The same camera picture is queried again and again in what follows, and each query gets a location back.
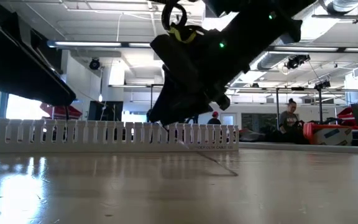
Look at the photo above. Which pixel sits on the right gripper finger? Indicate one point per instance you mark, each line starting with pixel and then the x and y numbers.
pixel 176 105

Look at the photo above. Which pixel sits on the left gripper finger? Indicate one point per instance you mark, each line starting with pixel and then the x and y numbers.
pixel 17 62

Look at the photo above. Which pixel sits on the black zip tie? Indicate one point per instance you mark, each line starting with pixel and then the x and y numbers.
pixel 219 164

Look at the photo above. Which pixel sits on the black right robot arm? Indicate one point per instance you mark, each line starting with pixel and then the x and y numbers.
pixel 259 25

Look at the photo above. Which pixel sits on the person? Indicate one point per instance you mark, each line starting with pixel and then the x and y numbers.
pixel 214 119
pixel 287 119

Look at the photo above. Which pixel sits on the red machine cover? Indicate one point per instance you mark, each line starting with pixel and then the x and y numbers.
pixel 61 112

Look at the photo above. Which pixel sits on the black screen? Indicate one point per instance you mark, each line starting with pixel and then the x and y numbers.
pixel 104 110

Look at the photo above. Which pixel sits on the long ceiling light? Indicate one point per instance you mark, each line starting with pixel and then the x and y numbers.
pixel 89 44
pixel 306 49

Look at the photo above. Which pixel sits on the black vertical pole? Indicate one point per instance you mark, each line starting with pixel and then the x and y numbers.
pixel 277 102
pixel 320 105

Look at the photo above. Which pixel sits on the silver ventilation duct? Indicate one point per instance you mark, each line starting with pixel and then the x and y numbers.
pixel 269 62
pixel 346 4

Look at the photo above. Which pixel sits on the black ceiling-mounted camera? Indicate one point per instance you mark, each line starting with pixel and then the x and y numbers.
pixel 295 61
pixel 323 84

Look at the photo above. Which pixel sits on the white flat duct cover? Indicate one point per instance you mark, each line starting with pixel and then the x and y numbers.
pixel 306 148

